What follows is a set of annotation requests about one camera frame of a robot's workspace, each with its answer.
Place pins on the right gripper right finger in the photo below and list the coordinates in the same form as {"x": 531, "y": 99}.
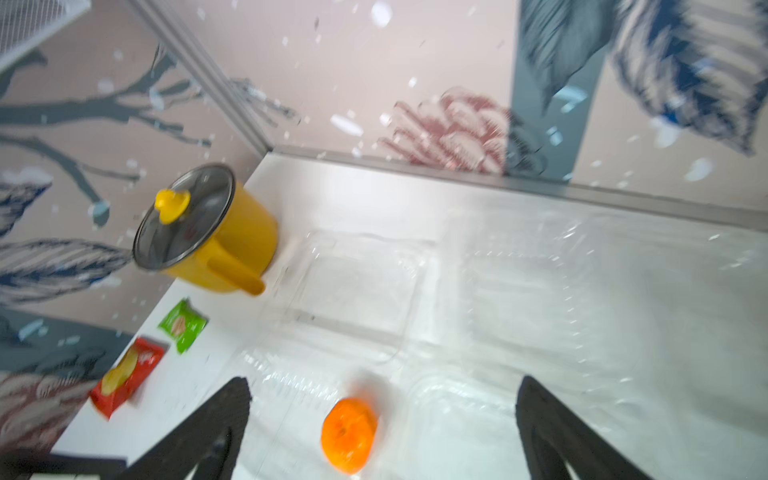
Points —
{"x": 557, "y": 443}

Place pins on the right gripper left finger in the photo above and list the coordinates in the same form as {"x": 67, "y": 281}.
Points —
{"x": 206, "y": 445}

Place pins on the clear plastic container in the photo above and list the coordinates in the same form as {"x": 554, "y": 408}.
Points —
{"x": 520, "y": 284}
{"x": 454, "y": 426}
{"x": 337, "y": 325}

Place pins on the small orange container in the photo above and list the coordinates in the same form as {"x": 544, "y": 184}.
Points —
{"x": 348, "y": 434}

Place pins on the red snack packet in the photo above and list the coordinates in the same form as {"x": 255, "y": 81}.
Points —
{"x": 120, "y": 383}

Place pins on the small green packet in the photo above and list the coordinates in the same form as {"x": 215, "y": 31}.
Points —
{"x": 183, "y": 324}

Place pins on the yellow pot with black lid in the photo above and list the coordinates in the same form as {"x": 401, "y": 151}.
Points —
{"x": 207, "y": 230}

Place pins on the white wire mesh shelf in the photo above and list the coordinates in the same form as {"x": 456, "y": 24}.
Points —
{"x": 25, "y": 24}

